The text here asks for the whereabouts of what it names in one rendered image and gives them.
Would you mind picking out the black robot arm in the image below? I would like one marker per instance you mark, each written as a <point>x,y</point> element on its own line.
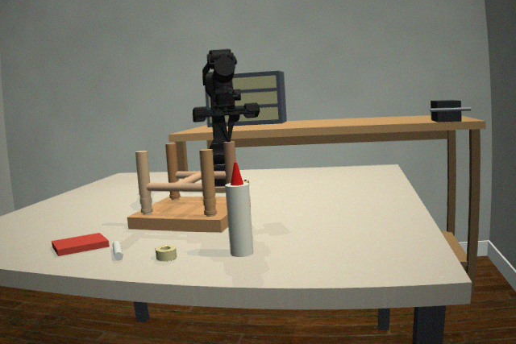
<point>223,73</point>

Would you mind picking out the red flat rectangular pad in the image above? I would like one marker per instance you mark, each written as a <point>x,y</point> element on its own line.
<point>78,244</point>

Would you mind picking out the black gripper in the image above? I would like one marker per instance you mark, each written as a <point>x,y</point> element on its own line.
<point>200,113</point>

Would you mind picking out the wooden stool legs with h-shaped crossbars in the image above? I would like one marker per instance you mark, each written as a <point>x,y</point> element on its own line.
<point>207,175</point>

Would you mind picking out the light grey cylinder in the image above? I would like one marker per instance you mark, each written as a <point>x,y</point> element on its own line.
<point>118,254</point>

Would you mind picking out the grey cylinder with red cone top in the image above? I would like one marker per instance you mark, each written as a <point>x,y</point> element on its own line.
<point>239,215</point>

